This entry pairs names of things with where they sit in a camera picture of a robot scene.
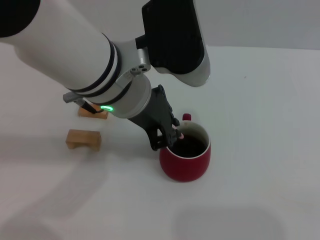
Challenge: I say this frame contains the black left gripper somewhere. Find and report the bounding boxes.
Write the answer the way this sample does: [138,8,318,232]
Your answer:
[125,84,185,152]

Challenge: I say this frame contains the red ceramic cup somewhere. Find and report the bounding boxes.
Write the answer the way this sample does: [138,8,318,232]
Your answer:
[159,113,212,183]

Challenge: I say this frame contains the dark brown coffee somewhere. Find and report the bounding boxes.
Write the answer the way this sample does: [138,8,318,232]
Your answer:
[172,136,208,158]

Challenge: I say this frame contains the notched wooden block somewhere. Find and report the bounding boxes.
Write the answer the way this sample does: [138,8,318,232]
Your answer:
[65,129,102,152]

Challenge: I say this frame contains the flat wooden block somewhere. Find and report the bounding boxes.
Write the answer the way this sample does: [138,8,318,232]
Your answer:
[77,105,109,120]

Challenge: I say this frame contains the black white wrist camera box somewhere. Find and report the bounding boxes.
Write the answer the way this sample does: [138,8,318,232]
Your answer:
[135,0,211,88]

